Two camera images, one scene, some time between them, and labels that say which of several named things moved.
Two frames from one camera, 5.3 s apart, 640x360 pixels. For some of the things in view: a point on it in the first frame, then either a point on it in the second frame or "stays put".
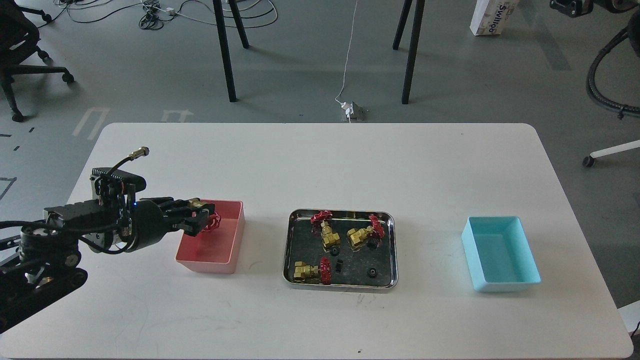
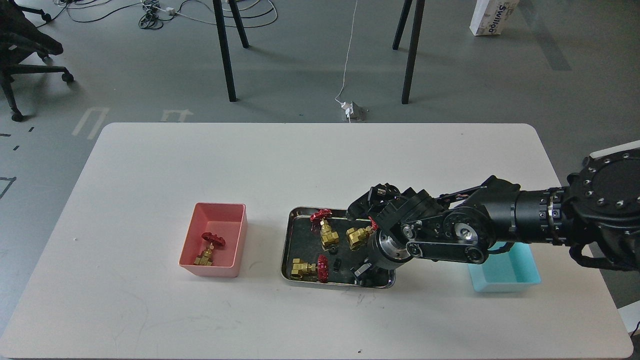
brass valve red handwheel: [214, 219] -> [205, 258]
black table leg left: [224, 50] stays put
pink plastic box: [216, 250] stays put
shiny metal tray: [345, 249] stays put
